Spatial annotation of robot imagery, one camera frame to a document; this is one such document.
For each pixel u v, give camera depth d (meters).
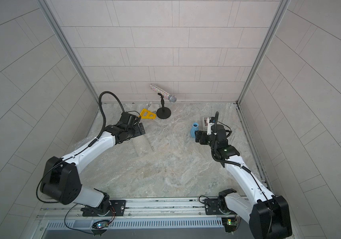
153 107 1.11
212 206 0.71
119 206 0.71
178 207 0.72
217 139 0.60
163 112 1.09
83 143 0.94
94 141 0.52
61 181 0.41
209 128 0.71
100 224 0.64
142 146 0.86
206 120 0.74
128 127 0.67
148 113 1.08
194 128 0.91
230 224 0.68
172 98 0.89
